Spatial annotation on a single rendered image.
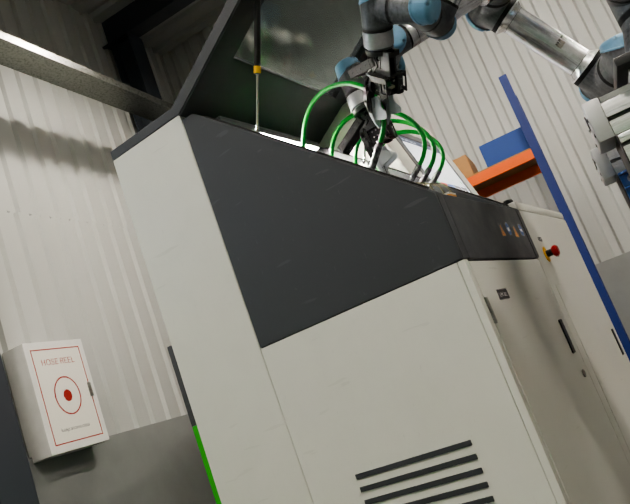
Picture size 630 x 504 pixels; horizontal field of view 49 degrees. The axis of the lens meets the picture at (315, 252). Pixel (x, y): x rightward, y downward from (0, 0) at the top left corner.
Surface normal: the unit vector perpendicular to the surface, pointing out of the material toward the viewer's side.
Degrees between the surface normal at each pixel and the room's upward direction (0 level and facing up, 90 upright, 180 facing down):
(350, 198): 90
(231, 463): 90
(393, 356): 90
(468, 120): 90
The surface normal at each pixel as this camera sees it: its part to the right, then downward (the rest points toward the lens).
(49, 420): 0.85, -0.40
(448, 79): -0.40, -0.06
